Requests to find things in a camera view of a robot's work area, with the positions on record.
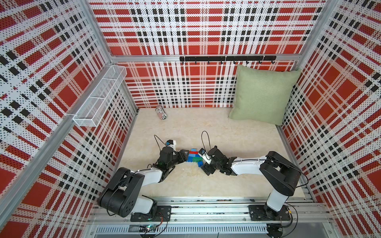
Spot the green lego brick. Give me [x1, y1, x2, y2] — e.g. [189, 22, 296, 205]
[192, 157, 203, 163]

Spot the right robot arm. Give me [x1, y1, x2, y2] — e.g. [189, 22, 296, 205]
[198, 147, 302, 212]

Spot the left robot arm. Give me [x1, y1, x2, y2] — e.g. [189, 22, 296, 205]
[97, 146, 190, 220]

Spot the metal can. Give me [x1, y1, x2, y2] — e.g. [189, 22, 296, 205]
[155, 106, 167, 120]

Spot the green circuit board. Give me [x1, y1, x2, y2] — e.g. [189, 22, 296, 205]
[139, 225, 156, 233]

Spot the green pillow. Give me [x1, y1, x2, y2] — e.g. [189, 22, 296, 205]
[229, 65, 301, 126]

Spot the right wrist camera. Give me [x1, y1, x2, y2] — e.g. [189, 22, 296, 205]
[198, 148, 212, 165]

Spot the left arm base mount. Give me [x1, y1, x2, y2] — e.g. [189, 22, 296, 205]
[130, 206, 172, 222]

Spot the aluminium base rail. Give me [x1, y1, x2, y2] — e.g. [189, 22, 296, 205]
[84, 197, 336, 238]

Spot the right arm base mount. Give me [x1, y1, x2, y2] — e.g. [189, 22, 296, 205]
[248, 205, 292, 221]

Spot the black hook rail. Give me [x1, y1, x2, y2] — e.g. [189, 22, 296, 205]
[179, 56, 277, 62]

